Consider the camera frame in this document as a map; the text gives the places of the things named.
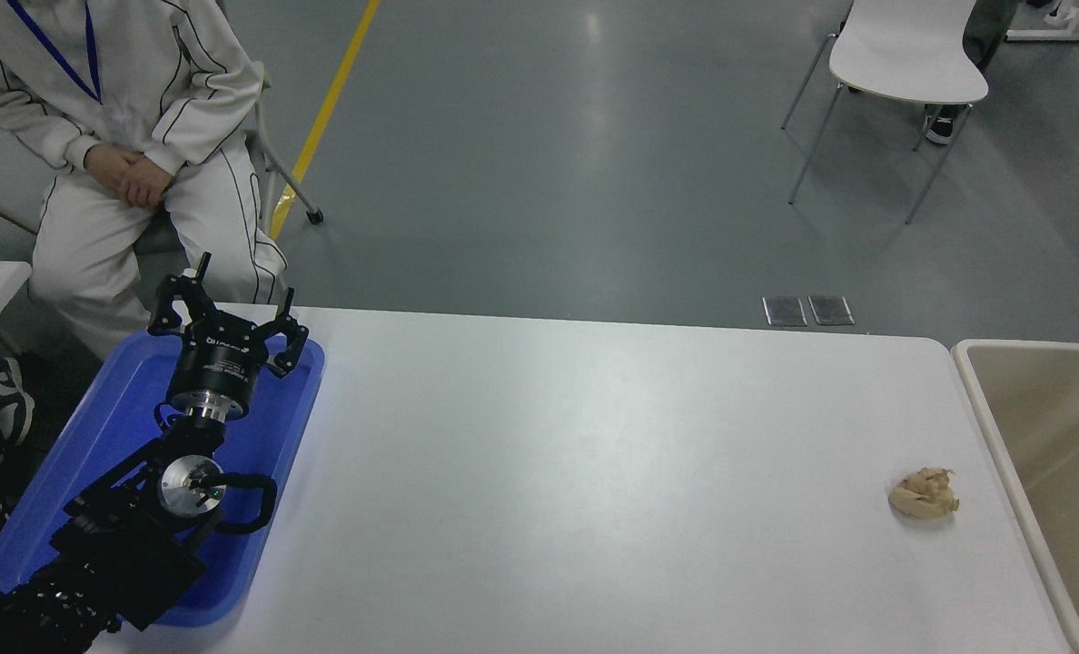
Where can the white chair with metal legs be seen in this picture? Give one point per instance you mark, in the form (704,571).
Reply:
(903,45)

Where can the large pale bin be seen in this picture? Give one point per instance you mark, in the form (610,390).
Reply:
(1030,427)

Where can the white metal stand base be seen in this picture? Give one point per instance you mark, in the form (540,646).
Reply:
(1066,34)

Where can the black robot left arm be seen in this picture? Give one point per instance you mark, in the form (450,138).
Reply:
(122,545)

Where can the metal floor plate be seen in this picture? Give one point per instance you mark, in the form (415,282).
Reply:
(831,311)
(784,312)

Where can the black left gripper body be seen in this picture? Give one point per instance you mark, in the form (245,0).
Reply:
(217,368)

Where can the person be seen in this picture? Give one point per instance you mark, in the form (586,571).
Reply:
(85,245)
(944,127)

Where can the grey wheeled chair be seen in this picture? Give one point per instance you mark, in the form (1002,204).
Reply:
(314,216)

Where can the person's left hand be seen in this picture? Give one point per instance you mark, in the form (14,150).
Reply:
(147,187)

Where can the blue plastic tray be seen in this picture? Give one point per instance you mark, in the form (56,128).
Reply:
(94,436)

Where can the person's right hand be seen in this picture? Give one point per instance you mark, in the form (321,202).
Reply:
(108,166)

